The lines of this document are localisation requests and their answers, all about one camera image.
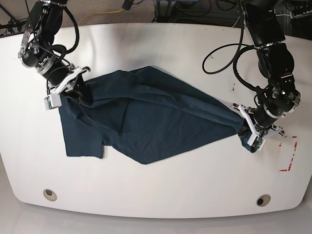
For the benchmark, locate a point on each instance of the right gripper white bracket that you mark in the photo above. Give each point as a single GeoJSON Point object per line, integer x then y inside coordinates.
{"type": "Point", "coordinates": [68, 82]}

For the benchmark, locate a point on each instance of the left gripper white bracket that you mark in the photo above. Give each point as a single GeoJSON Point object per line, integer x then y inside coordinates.
{"type": "Point", "coordinates": [260, 120]}

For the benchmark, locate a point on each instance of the dark teal T-shirt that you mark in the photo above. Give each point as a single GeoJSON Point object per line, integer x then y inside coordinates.
{"type": "Point", "coordinates": [146, 114]}

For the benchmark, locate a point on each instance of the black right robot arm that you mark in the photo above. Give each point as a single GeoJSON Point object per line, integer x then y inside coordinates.
{"type": "Point", "coordinates": [39, 51]}

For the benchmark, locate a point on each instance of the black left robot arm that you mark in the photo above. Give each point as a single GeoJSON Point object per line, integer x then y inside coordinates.
{"type": "Point", "coordinates": [275, 63]}

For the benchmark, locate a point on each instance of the red tape rectangle marking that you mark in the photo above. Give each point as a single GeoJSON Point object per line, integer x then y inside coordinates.
{"type": "Point", "coordinates": [286, 152]}

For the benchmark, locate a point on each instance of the white power strip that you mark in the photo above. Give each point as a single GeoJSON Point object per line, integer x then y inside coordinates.
{"type": "Point", "coordinates": [301, 11]}

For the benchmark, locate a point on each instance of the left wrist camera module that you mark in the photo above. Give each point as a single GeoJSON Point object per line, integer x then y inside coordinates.
{"type": "Point", "coordinates": [255, 142]}

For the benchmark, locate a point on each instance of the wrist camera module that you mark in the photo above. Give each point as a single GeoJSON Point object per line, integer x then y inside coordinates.
{"type": "Point", "coordinates": [52, 101]}
{"type": "Point", "coordinates": [255, 142]}

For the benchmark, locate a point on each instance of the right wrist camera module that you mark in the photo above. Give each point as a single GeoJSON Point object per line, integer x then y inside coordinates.
{"type": "Point", "coordinates": [52, 101]}

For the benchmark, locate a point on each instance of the right table cable grommet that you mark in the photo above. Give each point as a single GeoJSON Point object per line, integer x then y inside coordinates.
{"type": "Point", "coordinates": [263, 200]}

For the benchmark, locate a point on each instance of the table cable grommet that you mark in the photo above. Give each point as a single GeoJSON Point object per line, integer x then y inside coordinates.
{"type": "Point", "coordinates": [263, 200]}
{"type": "Point", "coordinates": [50, 195]}

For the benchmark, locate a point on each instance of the left table cable grommet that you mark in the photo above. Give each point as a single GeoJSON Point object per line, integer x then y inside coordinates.
{"type": "Point", "coordinates": [50, 195]}

